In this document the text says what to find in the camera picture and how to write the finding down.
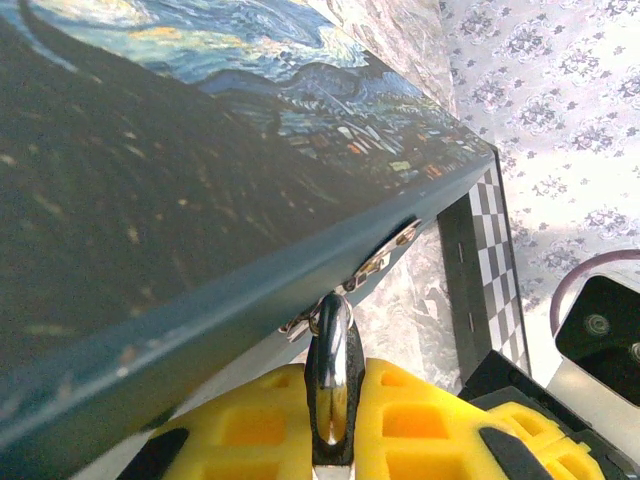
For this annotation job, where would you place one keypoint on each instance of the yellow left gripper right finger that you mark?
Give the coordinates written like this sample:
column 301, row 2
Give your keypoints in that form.
column 425, row 435

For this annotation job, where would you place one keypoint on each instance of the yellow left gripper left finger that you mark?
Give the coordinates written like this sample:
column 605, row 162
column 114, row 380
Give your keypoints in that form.
column 240, row 440

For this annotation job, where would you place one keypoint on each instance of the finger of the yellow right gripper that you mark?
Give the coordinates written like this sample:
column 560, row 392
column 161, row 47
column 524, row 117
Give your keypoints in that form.
column 575, row 462
column 530, row 425

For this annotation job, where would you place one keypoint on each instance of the black and silver robot part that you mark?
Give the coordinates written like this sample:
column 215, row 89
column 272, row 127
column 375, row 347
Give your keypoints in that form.
column 600, row 325

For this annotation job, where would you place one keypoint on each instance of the black checkerboard panel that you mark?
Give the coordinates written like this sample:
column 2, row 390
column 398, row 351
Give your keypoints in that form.
column 492, row 280

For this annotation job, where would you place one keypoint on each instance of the silver box hasp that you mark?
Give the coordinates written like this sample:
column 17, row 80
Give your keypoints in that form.
column 400, row 237

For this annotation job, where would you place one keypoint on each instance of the starry night painted metal box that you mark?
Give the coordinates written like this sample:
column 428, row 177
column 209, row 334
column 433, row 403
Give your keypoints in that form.
column 150, row 200

